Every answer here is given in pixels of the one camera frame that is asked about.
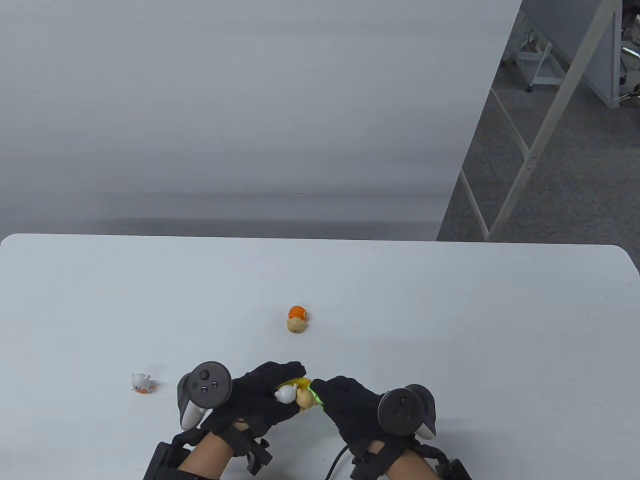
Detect person's left hand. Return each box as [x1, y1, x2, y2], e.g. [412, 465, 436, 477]
[200, 361, 307, 442]

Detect person's right hand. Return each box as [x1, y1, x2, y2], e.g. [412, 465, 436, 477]
[311, 376, 412, 459]

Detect yellow boat animals ornament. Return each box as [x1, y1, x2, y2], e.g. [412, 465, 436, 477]
[274, 377, 314, 412]

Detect orange-shelled tan dog ornament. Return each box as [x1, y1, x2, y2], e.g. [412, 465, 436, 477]
[286, 305, 309, 334]

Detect small white cat ornament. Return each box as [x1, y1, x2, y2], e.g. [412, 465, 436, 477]
[131, 372, 157, 396]

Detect person's left forearm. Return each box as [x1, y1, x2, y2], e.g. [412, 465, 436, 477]
[177, 432, 237, 480]

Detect person's right forearm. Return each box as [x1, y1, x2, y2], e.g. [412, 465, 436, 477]
[385, 450, 444, 480]

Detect right grey black controller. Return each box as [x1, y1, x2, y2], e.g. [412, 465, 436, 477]
[377, 384, 438, 441]

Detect grey black controller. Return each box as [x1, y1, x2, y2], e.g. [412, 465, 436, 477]
[176, 361, 234, 431]
[377, 384, 438, 441]

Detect left grey black controller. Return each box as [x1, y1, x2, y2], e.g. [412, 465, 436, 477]
[176, 361, 234, 431]

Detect white backdrop panel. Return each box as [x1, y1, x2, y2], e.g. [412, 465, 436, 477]
[0, 0, 524, 242]

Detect grey partition panel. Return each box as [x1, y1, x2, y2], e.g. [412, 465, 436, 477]
[522, 0, 623, 109]

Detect office chair base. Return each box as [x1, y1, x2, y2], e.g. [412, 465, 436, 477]
[619, 0, 640, 103]

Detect black left wrist mount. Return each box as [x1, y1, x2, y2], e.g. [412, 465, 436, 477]
[142, 422, 273, 480]

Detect black cable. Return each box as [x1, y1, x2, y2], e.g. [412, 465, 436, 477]
[327, 445, 354, 480]

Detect white metal support frame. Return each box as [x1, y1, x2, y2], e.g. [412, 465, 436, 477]
[457, 0, 623, 242]

